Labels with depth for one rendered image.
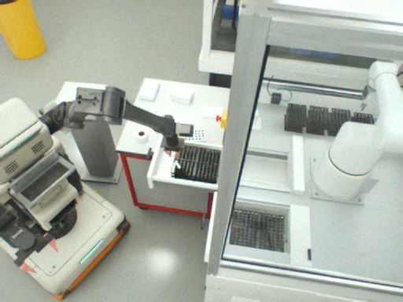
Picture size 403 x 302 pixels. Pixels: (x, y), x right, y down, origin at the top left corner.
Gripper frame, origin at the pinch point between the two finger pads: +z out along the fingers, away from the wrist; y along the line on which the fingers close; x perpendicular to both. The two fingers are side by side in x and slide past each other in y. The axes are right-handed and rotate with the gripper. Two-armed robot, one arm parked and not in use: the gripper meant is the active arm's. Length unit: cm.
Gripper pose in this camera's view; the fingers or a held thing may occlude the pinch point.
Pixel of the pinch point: (174, 155)
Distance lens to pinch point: 156.2
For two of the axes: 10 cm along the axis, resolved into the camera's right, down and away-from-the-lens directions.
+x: -1.6, 7.4, -6.6
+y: -9.9, -1.1, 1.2
